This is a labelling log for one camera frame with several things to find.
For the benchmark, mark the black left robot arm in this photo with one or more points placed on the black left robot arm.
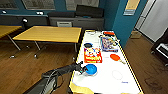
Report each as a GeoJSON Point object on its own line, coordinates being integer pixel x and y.
{"type": "Point", "coordinates": [50, 80]}

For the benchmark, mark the small dark round dish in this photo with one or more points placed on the small dark round dish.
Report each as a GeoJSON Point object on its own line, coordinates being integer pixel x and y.
{"type": "Point", "coordinates": [88, 45]}

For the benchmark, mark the yellow legged white game table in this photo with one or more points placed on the yellow legged white game table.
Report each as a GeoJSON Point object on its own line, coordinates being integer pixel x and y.
{"type": "Point", "coordinates": [103, 81]}

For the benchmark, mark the white flat dish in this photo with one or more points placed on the white flat dish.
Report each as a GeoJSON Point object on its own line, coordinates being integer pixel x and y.
{"type": "Point", "coordinates": [90, 32]}

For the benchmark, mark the colourful board game box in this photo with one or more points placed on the colourful board game box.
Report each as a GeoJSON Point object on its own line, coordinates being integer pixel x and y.
{"type": "Point", "coordinates": [109, 43]}

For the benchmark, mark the red flat box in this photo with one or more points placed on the red flat box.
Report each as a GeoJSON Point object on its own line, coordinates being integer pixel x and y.
{"type": "Point", "coordinates": [108, 33]}

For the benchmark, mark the grey chair back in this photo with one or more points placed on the grey chair back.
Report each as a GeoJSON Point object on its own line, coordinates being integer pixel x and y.
{"type": "Point", "coordinates": [64, 24]}

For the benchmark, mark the yellow wooden table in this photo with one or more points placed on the yellow wooden table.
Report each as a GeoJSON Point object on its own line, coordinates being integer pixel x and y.
{"type": "Point", "coordinates": [8, 31]}
{"type": "Point", "coordinates": [48, 34]}

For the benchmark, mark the dark grey sofa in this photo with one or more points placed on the dark grey sofa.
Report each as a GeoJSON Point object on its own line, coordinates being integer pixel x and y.
{"type": "Point", "coordinates": [80, 16]}

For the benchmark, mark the interior glass window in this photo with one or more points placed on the interior glass window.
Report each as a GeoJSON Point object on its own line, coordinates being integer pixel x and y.
{"type": "Point", "coordinates": [38, 4]}
{"type": "Point", "coordinates": [81, 4]}

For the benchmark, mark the cardboard box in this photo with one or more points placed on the cardboard box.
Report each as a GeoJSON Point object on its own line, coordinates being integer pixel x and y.
{"type": "Point", "coordinates": [135, 34]}

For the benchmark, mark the yellow notice sheet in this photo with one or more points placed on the yellow notice sheet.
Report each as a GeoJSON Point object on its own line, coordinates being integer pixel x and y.
{"type": "Point", "coordinates": [131, 6]}

